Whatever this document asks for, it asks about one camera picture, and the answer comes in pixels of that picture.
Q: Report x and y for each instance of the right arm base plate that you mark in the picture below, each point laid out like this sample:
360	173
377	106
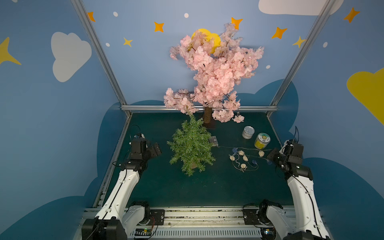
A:
251	217

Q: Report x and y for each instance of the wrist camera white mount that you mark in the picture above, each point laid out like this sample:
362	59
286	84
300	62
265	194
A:
139	137
283	145

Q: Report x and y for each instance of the right diagonal frame post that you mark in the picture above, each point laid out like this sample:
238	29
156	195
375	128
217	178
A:
311	37

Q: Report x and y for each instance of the left diagonal frame post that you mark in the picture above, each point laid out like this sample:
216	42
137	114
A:
88	26

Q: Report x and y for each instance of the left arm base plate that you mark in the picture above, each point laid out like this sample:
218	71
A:
155	217

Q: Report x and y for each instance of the silver tin can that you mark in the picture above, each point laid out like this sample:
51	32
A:
248	132

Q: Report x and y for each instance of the back horizontal frame bar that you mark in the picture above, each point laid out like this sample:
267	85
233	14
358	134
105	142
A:
140	108

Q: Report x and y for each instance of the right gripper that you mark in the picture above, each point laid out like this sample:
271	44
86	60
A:
277	155

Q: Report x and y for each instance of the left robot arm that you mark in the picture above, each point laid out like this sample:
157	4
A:
112	222

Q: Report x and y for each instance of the pink cherry blossom tree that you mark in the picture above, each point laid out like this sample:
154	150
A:
220	64

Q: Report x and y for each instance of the string lights with rattan balls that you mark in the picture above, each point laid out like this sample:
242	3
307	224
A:
245	159

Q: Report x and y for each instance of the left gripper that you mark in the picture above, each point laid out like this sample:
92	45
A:
153	150

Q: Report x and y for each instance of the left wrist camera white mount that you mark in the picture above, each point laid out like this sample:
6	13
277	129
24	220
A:
139	137

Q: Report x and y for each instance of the small green christmas tree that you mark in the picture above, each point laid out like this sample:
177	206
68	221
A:
191	146

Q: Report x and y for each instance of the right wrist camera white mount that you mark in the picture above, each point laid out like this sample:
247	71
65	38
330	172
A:
283	145

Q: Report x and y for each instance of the clear battery box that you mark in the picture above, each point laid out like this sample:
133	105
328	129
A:
213	141

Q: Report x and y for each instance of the right controller board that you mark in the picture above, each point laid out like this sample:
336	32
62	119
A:
268	234

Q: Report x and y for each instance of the yellow labelled can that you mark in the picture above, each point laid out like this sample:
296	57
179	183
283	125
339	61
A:
262	141

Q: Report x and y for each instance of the controller board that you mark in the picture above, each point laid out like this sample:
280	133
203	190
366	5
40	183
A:
143	233
268	234

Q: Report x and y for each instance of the aluminium mounting rail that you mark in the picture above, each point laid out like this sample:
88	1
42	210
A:
188	217

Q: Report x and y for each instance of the diagonal frame post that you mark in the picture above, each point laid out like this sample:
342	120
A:
88	26
311	37

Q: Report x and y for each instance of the left controller board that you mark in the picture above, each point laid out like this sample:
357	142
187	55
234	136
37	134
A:
143	233

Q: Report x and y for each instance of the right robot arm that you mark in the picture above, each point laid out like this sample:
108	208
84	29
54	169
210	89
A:
309	224

